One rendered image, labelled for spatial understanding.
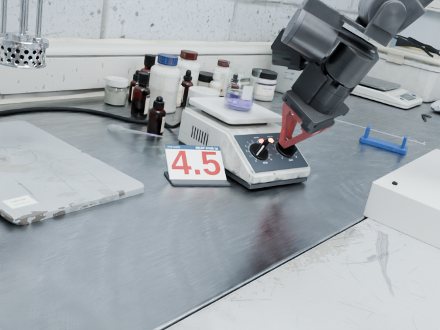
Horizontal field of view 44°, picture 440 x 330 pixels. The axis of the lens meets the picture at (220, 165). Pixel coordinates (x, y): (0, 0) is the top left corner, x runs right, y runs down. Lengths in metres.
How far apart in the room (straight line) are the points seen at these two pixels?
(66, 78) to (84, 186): 0.45
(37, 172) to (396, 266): 0.47
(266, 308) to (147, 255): 0.14
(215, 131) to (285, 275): 0.32
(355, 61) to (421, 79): 1.18
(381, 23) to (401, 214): 0.26
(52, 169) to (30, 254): 0.21
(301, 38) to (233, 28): 0.82
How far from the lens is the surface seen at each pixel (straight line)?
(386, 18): 0.74
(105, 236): 0.63
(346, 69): 0.77
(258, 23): 1.65
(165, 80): 1.12
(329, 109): 0.81
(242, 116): 0.87
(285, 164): 0.86
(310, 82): 0.79
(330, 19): 0.76
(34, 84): 1.11
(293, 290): 0.60
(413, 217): 0.81
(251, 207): 0.77
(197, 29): 1.44
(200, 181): 0.81
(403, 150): 1.22
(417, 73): 1.94
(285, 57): 0.83
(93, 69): 1.18
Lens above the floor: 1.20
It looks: 20 degrees down
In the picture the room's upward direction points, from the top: 11 degrees clockwise
